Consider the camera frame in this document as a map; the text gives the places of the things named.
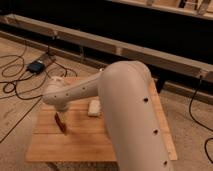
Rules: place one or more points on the blue power box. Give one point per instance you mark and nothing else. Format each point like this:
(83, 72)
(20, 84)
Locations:
(35, 67)

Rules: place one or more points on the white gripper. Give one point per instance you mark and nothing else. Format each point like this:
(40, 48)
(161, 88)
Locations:
(62, 110)

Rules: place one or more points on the red pepper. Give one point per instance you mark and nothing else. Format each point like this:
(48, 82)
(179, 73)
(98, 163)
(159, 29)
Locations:
(62, 126)

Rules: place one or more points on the wooden table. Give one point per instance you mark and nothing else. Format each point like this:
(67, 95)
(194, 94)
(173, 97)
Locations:
(86, 140)

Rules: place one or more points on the white sponge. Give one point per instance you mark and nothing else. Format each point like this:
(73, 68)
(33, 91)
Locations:
(94, 108)

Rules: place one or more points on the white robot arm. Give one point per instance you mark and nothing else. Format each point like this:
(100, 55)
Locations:
(129, 114)

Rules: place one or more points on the long wooden shelf frame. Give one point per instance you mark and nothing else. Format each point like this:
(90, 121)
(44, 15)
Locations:
(156, 58)

